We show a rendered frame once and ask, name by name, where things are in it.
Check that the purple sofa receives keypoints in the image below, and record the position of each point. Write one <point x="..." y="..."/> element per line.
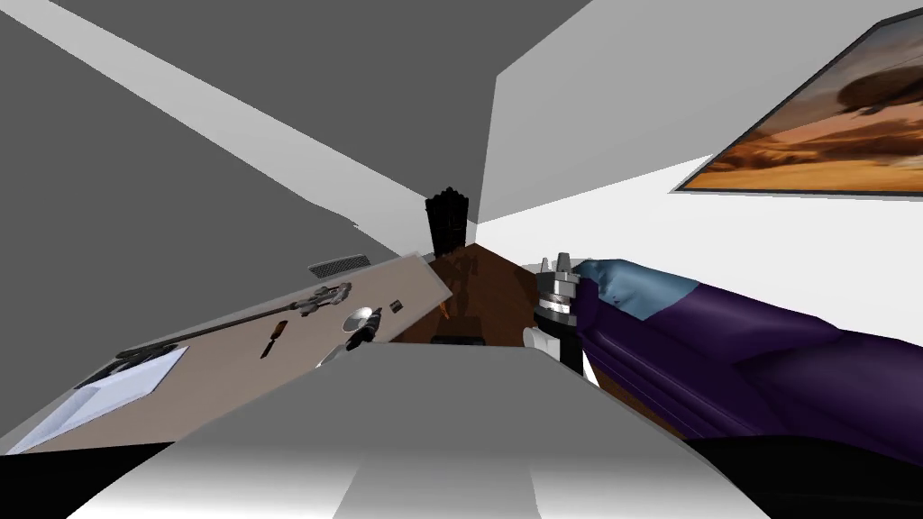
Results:
<point x="735" y="360"/>

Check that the white rectangular tray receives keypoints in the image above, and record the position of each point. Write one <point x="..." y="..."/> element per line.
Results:
<point x="101" y="393"/>

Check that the framed orange desert picture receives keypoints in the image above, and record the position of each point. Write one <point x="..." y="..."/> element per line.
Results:
<point x="836" y="137"/>

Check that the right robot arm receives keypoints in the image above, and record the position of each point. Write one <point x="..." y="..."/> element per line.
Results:
<point x="569" y="351"/>

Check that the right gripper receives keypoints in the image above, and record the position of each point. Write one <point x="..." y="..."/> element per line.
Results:
<point x="557" y="280"/>

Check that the grey stick vacuum cleaner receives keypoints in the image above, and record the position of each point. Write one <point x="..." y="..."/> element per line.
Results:
<point x="317" y="299"/>

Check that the small dark box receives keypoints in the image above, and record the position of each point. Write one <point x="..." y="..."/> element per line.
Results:
<point x="395" y="306"/>

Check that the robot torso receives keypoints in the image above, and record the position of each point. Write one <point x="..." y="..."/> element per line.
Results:
<point x="433" y="432"/>

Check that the black ribbed bin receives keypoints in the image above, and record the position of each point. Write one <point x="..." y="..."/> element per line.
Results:
<point x="447" y="220"/>

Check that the grey vent grille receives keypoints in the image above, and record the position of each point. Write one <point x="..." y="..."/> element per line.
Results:
<point x="339" y="266"/>

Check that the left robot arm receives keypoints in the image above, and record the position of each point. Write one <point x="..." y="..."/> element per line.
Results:
<point x="365" y="336"/>

